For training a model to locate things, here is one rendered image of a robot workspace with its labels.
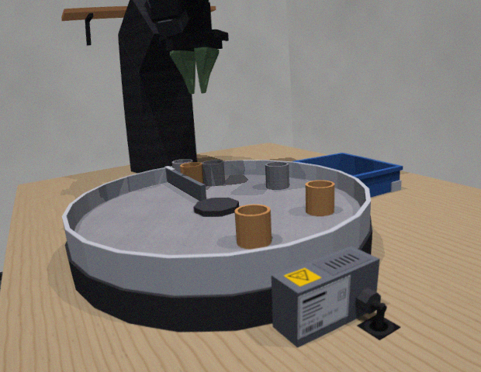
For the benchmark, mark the grey round turntable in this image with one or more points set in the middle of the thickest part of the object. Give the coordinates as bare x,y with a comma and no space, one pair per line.
318,279

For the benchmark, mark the grey metal bushing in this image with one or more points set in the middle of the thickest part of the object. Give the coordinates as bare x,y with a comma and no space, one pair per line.
277,178
213,172
177,166

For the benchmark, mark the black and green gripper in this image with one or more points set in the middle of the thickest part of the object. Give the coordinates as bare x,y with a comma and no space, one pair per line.
203,44

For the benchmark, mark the bronze bushing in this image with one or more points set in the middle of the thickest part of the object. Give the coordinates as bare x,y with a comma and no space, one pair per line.
253,226
193,172
320,198

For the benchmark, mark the blue crate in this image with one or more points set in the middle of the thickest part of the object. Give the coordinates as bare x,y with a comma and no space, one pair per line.
380,177

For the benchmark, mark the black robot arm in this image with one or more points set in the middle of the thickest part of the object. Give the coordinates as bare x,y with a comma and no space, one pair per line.
173,17

